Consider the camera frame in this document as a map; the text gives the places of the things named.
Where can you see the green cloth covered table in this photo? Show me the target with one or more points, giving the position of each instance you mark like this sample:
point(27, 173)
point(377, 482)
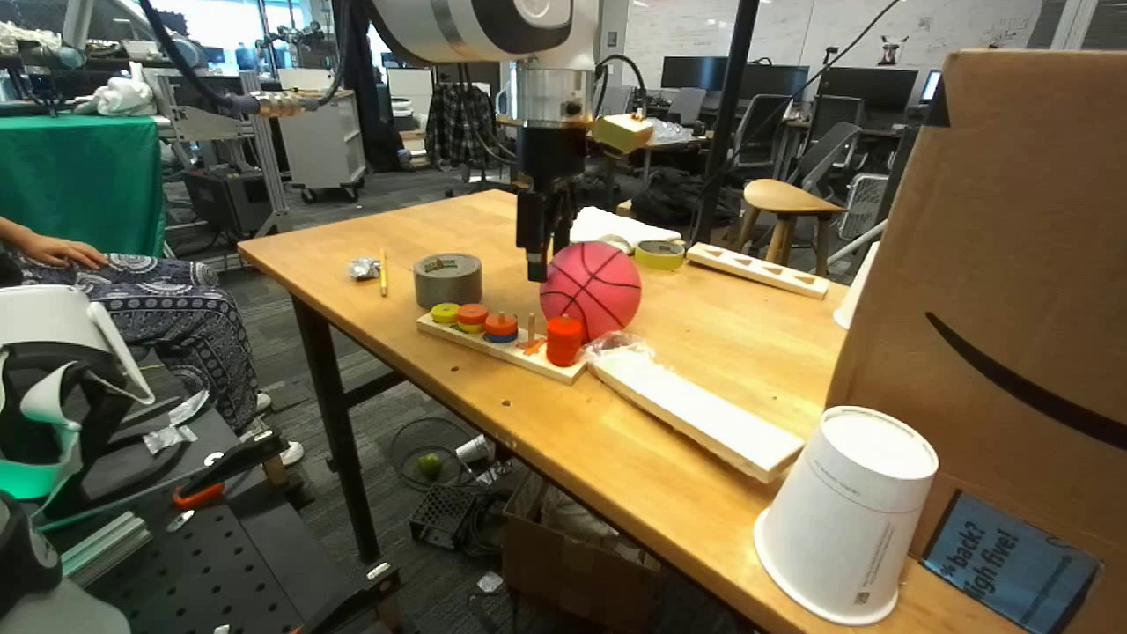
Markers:
point(85, 177)

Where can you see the yellow-green ring toy piece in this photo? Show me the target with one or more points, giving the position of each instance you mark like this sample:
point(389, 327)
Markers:
point(445, 313)

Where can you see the dark orange ring toy piece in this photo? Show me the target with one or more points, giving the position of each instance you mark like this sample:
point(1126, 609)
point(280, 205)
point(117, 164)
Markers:
point(471, 318)

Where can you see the crumpled silver foil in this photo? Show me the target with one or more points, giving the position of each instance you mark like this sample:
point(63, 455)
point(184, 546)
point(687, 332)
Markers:
point(363, 268)

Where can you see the folded white cloth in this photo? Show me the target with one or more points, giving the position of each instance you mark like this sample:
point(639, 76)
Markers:
point(628, 234)

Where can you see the small yellow-green container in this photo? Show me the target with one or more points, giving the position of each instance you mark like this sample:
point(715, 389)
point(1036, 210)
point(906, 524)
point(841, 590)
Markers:
point(659, 254)

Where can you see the black vertical pole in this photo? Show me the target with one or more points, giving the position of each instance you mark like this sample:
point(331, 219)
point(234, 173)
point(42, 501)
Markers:
point(726, 110)

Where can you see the black perforated metal plate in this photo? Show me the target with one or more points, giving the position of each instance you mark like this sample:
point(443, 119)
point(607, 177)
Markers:
point(245, 565)

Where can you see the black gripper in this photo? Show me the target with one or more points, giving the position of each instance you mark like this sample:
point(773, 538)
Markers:
point(547, 164)

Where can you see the pink mini basketball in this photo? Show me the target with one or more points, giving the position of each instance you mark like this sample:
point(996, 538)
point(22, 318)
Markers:
point(594, 283)

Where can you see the light wooden block board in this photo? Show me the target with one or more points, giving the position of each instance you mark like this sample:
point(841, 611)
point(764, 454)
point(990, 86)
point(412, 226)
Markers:
point(733, 436)

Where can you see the wooden stacking toy tray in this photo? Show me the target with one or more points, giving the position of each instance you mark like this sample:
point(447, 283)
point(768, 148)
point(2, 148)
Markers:
point(518, 355)

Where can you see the red cylinder toy piece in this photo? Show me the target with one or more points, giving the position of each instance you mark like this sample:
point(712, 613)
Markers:
point(564, 341)

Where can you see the white paper cup near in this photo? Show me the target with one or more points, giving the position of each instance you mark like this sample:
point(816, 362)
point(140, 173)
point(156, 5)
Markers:
point(841, 529)

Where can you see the seated person in patterned pants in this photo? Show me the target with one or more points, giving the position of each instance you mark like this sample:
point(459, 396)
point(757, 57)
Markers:
point(159, 306)

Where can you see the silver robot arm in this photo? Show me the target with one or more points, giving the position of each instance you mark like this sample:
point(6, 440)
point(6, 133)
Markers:
point(547, 51)

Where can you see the large cardboard shipping box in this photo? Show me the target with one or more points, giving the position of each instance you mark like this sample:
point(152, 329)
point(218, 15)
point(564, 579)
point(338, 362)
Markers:
point(996, 315)

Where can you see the grey duct tape roll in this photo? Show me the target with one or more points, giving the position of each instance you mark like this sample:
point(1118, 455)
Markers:
point(447, 281)

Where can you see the wooden strip with holes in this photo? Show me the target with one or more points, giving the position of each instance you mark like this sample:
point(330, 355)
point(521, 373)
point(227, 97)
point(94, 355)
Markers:
point(757, 268)

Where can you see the round wooden stool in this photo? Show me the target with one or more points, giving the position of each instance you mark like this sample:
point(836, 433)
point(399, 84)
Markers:
point(785, 205)

